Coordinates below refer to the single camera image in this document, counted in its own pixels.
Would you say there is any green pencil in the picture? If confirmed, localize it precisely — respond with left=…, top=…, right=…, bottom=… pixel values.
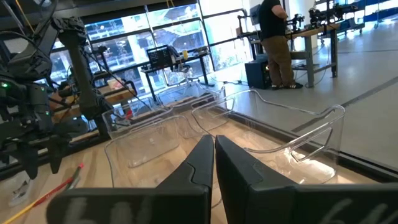
left=65, top=167, right=82, bottom=191

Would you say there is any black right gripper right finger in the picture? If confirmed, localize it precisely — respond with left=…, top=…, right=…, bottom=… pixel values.
left=215, top=134, right=398, bottom=224

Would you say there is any wooden top workbench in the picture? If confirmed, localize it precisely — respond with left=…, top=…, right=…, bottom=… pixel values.
left=285, top=23, right=341, bottom=88

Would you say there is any yellow pencil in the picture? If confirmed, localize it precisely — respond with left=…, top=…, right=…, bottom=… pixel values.
left=1, top=162, right=85, bottom=224

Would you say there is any black desk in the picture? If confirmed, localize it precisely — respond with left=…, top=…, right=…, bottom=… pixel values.
left=140, top=51, right=215, bottom=103

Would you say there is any black monitor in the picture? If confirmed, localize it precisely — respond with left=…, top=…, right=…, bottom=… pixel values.
left=146, top=45, right=175, bottom=70

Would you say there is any black computer tower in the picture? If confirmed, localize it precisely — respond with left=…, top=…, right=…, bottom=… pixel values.
left=244, top=54, right=272, bottom=90

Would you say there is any person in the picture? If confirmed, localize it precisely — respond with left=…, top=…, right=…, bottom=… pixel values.
left=257, top=0, right=304, bottom=91

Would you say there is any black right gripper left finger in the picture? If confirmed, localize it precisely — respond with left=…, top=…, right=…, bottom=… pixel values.
left=45, top=134, right=215, bottom=224

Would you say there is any blue shelving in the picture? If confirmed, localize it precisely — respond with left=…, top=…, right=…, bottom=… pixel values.
left=337, top=0, right=398, bottom=35

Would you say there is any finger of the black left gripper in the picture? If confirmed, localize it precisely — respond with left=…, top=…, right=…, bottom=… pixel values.
left=17, top=144, right=40, bottom=180
left=46, top=136, right=65, bottom=174

